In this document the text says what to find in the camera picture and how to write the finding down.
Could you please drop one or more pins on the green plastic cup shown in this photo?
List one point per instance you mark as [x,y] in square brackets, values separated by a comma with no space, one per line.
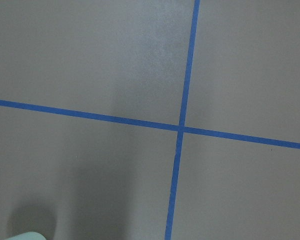
[32,235]

